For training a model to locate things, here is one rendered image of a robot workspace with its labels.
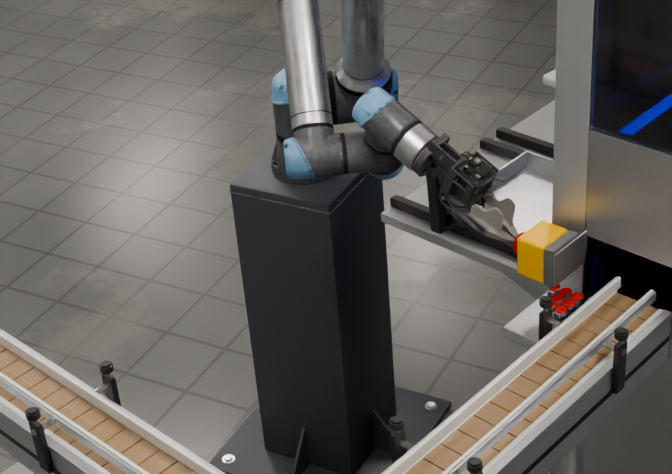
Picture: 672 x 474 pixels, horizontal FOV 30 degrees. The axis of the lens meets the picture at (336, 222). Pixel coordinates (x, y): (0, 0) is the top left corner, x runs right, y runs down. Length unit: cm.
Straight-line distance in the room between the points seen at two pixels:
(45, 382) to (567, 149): 90
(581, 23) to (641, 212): 31
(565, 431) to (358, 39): 98
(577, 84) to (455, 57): 316
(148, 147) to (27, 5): 166
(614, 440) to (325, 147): 73
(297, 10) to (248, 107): 254
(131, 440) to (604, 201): 82
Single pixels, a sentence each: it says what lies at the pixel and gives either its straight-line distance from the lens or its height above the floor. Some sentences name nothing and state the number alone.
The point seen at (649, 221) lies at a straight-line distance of 200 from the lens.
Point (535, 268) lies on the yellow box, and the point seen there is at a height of 99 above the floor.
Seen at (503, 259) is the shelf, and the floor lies 88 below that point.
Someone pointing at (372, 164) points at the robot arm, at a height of 105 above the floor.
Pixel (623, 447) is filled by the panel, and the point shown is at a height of 61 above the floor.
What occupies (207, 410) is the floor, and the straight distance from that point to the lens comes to 336.
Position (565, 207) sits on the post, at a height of 105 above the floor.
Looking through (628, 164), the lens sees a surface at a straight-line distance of 198.
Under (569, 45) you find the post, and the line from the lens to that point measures 195.
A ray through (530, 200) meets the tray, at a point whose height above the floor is 88.
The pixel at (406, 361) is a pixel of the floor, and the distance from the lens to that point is 345.
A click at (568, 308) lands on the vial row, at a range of 208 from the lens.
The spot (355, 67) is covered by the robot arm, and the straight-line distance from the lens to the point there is 257.
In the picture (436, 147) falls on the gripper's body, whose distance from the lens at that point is 210.
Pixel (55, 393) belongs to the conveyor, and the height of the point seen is 93.
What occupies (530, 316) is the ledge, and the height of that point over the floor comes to 88.
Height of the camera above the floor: 215
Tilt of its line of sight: 32 degrees down
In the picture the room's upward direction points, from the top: 5 degrees counter-clockwise
